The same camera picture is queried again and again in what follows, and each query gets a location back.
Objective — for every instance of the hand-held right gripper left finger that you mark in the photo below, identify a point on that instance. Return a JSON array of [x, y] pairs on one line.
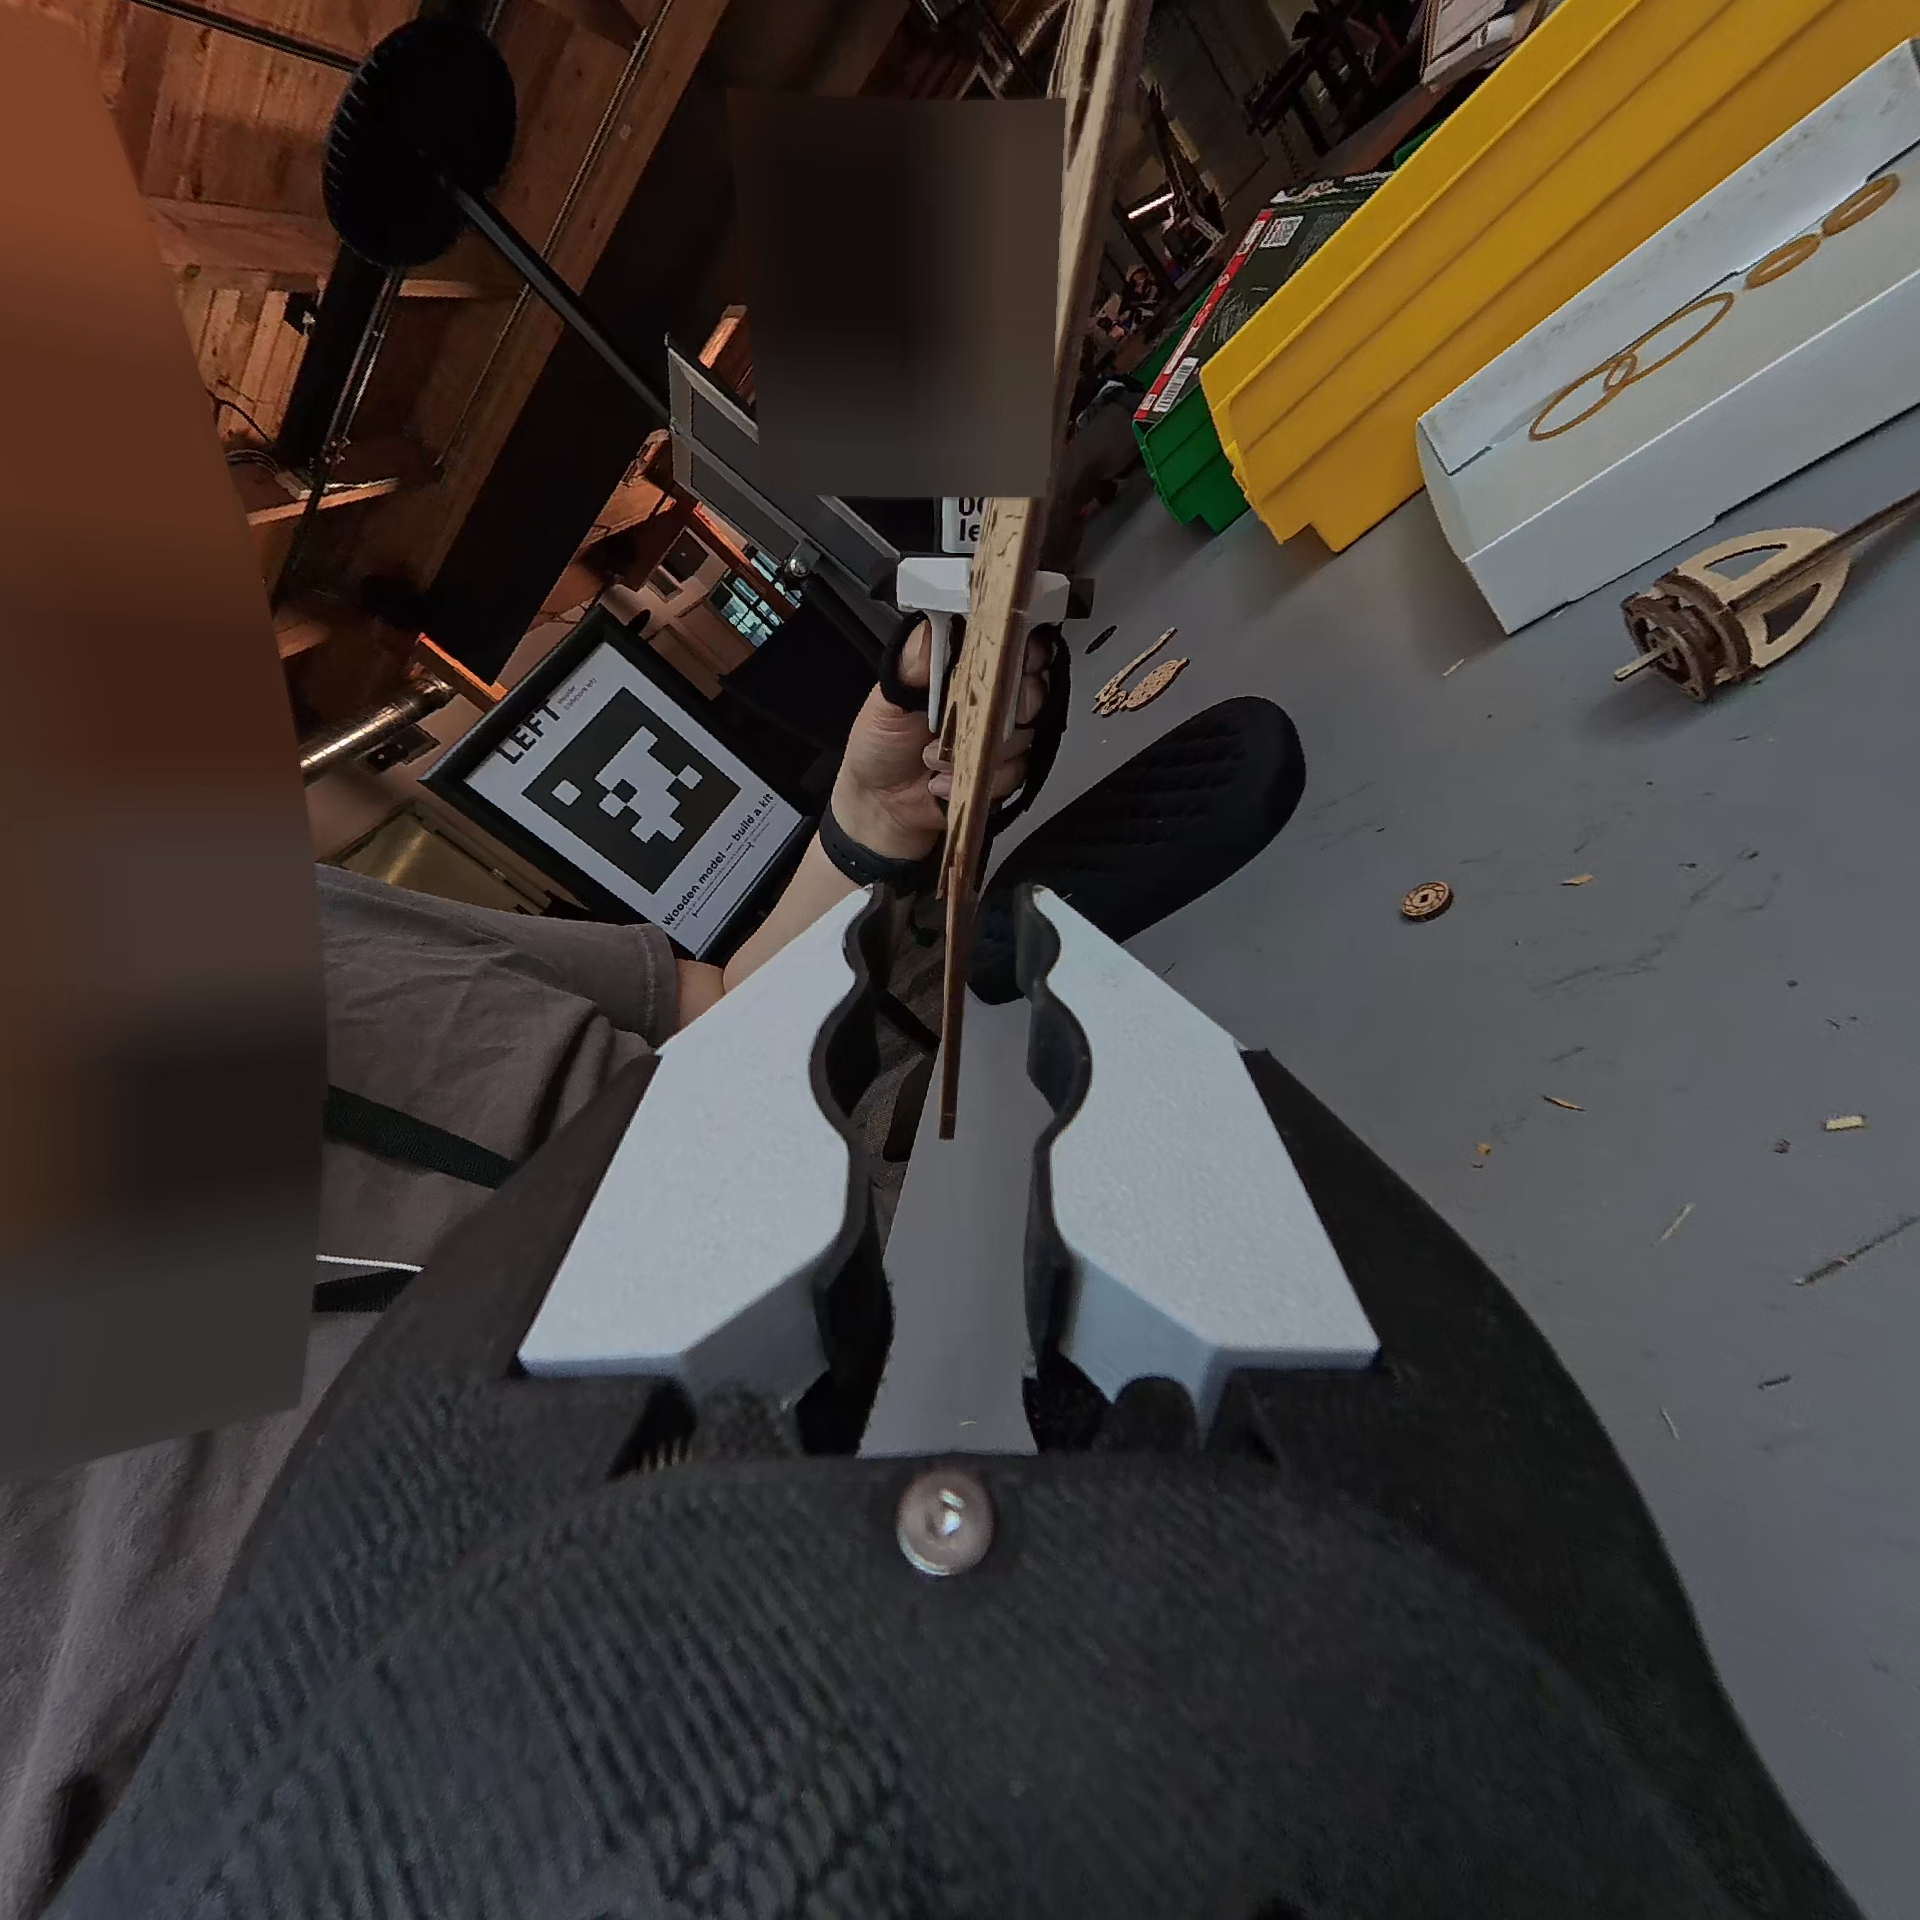
[[689, 1216]]

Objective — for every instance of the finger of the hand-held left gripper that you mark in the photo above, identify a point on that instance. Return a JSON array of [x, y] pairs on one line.
[[1062, 597], [936, 584]]

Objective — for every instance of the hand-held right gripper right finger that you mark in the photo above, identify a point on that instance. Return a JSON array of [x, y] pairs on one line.
[[1199, 1216]]

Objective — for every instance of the laser-cut wooden parts sheet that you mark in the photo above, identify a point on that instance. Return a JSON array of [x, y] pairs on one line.
[[1105, 228]]

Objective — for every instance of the small wooden spiral disc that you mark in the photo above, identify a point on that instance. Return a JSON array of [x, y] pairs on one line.
[[1425, 902]]

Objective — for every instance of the person's left forearm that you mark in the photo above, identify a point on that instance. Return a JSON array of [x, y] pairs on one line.
[[779, 945]]

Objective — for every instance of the wooden spindle model assembly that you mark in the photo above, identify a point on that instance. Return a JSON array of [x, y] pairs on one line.
[[1683, 631]]

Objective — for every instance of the person's left hand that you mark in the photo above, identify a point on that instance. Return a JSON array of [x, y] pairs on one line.
[[886, 779]]

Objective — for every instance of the black wrist band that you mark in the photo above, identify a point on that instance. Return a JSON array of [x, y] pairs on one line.
[[865, 855]]

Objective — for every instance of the framed left marker sign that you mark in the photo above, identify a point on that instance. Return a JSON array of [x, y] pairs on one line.
[[630, 779]]

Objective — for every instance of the green red label kit box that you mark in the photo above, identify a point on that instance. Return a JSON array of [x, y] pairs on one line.
[[1277, 271]]

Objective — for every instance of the yellow plastic bin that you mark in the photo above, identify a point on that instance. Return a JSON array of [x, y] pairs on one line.
[[1425, 332]]

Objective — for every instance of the white cardboard tray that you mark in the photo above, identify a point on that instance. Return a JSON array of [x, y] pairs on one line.
[[1650, 494]]

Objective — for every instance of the black round ceiling fan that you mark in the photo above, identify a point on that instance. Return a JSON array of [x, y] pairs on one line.
[[421, 143]]

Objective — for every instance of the grey metal frame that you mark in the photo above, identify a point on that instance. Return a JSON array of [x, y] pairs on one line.
[[706, 436]]

